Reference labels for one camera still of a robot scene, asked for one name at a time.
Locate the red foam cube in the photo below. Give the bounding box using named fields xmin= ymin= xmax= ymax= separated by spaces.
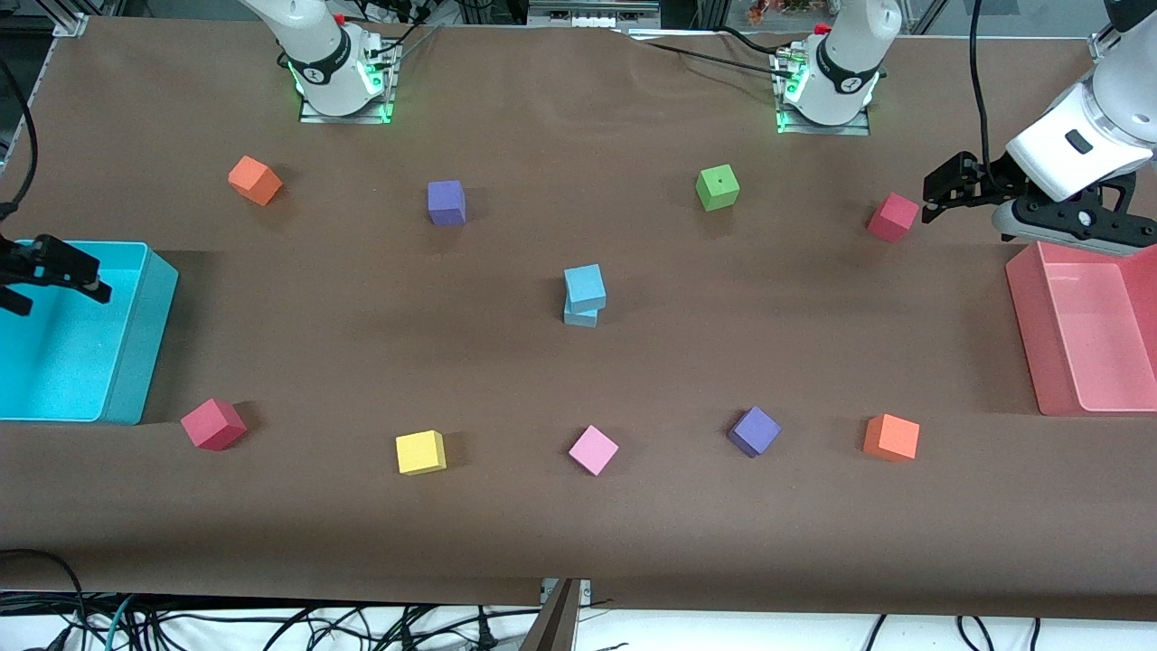
xmin=867 ymin=193 xmax=920 ymax=243
xmin=180 ymin=398 xmax=248 ymax=452

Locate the cyan plastic bin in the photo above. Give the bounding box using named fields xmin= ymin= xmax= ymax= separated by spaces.
xmin=0 ymin=240 xmax=180 ymax=426

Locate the pink plastic bin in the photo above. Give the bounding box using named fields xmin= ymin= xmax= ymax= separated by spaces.
xmin=1005 ymin=237 xmax=1157 ymax=418

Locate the orange foam cube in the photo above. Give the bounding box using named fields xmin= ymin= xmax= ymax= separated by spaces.
xmin=862 ymin=413 xmax=921 ymax=463
xmin=228 ymin=156 xmax=284 ymax=207

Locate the green foam cube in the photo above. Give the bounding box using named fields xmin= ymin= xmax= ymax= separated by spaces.
xmin=695 ymin=164 xmax=741 ymax=212

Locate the orange background clutter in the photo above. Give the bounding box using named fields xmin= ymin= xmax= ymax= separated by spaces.
xmin=746 ymin=0 xmax=814 ymax=24

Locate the purple foam cube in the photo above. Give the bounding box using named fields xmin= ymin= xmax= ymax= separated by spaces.
xmin=728 ymin=406 xmax=782 ymax=459
xmin=427 ymin=180 xmax=467 ymax=227

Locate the yellow foam cube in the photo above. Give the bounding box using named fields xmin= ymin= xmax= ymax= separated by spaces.
xmin=395 ymin=429 xmax=447 ymax=476

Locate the grey metal device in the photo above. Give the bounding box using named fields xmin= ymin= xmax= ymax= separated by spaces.
xmin=529 ymin=0 xmax=661 ymax=28

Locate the pink foam cube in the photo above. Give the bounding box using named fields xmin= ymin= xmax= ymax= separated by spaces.
xmin=568 ymin=424 xmax=621 ymax=477

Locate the brown table cover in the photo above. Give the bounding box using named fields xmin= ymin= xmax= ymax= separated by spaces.
xmin=0 ymin=16 xmax=1157 ymax=620

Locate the black base cable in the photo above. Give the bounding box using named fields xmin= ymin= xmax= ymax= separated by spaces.
xmin=633 ymin=38 xmax=801 ymax=79

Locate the black looped cable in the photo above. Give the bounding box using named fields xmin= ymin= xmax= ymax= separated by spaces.
xmin=0 ymin=548 xmax=89 ymax=651

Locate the teal cable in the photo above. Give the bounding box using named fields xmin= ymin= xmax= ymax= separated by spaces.
xmin=104 ymin=595 xmax=136 ymax=651

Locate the dark slanted post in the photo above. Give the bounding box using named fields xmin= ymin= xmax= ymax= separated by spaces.
xmin=520 ymin=579 xmax=584 ymax=651

